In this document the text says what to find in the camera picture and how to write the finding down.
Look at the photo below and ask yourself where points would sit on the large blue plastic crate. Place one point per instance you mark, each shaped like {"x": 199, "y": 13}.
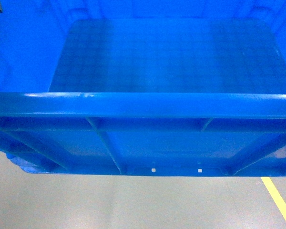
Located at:
{"x": 169, "y": 88}

